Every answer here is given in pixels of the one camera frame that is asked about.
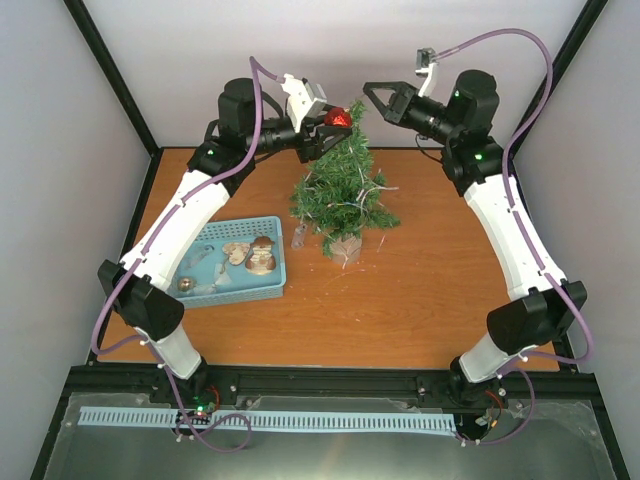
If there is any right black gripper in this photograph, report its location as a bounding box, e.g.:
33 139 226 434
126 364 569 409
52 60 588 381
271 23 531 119
361 82 458 146

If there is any red ball ornament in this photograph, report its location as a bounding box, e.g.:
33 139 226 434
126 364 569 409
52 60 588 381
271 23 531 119
323 106 353 128

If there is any small green christmas tree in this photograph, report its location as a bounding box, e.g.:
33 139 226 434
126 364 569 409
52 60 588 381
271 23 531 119
288 98 402 265

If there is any clear plastic battery box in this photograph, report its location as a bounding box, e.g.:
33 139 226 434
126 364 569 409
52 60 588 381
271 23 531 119
291 223 308 250

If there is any snowman ornament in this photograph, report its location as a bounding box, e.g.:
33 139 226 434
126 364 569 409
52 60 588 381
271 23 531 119
245 236 276 275

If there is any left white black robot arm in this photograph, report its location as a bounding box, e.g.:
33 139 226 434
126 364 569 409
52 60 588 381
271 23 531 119
98 74 352 403

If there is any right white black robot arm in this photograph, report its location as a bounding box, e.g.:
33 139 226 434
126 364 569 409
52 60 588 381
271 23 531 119
363 70 587 407

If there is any beige wooden heart ornament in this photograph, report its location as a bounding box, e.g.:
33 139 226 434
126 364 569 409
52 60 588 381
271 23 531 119
222 242 251 266

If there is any blue plastic basket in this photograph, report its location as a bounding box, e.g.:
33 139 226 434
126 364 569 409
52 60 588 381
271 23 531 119
168 216 286 309

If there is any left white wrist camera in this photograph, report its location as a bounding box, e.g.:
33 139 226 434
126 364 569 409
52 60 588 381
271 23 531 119
281 74 327 133

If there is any purple floor cable loop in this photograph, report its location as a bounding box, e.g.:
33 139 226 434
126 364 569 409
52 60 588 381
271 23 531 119
172 387 254 453

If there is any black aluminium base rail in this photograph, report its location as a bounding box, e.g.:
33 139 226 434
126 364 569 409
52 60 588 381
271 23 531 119
61 362 604 412

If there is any light blue cable duct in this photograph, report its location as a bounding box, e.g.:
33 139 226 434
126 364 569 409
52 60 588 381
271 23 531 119
77 406 456 436

